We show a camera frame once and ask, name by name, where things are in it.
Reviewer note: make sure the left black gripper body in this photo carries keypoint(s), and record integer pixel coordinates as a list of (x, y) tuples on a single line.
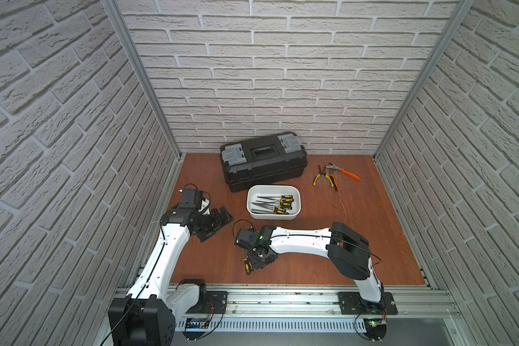
[(216, 220)]

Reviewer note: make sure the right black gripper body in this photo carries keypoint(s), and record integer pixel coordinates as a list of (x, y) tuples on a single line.
[(256, 261)]

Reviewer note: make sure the file tool twelfth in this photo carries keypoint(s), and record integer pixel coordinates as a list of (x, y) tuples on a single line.
[(263, 212)]

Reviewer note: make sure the file tool eleventh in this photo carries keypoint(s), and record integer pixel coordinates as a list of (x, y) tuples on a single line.
[(276, 209)]

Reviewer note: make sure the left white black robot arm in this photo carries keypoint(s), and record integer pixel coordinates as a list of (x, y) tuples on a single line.
[(149, 313)]

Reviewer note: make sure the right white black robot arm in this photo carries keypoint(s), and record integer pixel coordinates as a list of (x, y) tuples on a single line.
[(348, 251)]

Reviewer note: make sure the white plastic storage box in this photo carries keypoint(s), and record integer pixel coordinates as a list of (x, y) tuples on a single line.
[(274, 190)]

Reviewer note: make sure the left control circuit board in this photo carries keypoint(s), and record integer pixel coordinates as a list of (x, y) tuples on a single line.
[(195, 328)]

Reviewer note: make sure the control circuit board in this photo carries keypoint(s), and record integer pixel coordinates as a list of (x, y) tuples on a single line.
[(195, 328), (375, 329)]

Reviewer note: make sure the black plastic toolbox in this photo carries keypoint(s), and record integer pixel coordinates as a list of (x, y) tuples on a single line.
[(263, 160)]

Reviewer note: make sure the right control circuit board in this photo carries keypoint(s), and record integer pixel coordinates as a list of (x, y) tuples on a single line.
[(375, 329)]

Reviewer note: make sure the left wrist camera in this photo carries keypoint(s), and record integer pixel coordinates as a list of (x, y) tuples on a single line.
[(205, 205)]

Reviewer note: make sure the aluminium front rail frame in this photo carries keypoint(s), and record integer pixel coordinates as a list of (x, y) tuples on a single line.
[(322, 301)]

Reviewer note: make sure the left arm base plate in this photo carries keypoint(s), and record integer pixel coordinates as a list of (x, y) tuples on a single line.
[(211, 301)]

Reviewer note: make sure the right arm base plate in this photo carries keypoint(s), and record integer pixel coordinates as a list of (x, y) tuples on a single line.
[(352, 304)]

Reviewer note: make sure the yellow handled pliers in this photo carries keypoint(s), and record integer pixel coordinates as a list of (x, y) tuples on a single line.
[(322, 173)]

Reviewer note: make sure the orange handled pliers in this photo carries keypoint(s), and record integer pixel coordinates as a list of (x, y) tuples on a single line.
[(333, 168)]

